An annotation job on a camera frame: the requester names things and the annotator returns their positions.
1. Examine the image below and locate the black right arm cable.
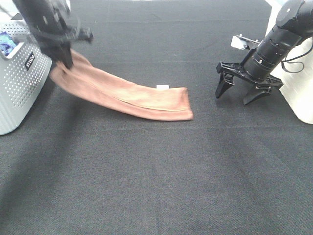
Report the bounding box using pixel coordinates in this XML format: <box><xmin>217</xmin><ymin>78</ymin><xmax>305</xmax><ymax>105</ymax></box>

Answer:
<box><xmin>280</xmin><ymin>36</ymin><xmax>313</xmax><ymax>73</ymax></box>

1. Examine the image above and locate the blue towel in basket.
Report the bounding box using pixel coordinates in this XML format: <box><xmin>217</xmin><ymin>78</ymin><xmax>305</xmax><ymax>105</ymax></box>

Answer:
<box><xmin>0</xmin><ymin>32</ymin><xmax>16</xmax><ymax>56</ymax></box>

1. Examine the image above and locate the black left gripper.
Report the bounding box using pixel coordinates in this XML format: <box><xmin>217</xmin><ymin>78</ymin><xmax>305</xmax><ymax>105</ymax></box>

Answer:
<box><xmin>36</xmin><ymin>18</ymin><xmax>93</xmax><ymax>69</ymax></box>

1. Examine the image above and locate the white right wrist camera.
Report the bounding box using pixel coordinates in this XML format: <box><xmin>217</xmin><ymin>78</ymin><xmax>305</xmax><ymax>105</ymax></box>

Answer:
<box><xmin>230</xmin><ymin>34</ymin><xmax>260</xmax><ymax>50</ymax></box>

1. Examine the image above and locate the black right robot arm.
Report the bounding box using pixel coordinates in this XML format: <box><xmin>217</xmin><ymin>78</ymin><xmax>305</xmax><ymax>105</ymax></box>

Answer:
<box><xmin>215</xmin><ymin>0</ymin><xmax>313</xmax><ymax>105</ymax></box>

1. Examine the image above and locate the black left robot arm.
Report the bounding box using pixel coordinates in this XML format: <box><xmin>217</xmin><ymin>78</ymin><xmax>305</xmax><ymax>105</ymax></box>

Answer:
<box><xmin>13</xmin><ymin>0</ymin><xmax>93</xmax><ymax>69</ymax></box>

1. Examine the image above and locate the brown microfibre towel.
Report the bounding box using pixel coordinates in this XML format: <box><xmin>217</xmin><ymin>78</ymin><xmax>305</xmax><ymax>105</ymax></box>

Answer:
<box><xmin>49</xmin><ymin>50</ymin><xmax>193</xmax><ymax>121</ymax></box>

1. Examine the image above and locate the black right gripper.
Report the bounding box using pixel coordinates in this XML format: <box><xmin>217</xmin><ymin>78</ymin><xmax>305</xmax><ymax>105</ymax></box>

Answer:
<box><xmin>215</xmin><ymin>62</ymin><xmax>283</xmax><ymax>105</ymax></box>

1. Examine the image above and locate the white bin at right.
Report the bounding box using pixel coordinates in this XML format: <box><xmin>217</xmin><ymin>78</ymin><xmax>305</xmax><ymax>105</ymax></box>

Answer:
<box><xmin>265</xmin><ymin>0</ymin><xmax>313</xmax><ymax>125</ymax></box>

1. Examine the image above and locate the grey perforated laundry basket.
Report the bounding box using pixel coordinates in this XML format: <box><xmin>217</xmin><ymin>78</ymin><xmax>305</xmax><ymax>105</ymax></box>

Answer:
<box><xmin>0</xmin><ymin>20</ymin><xmax>52</xmax><ymax>135</ymax></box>

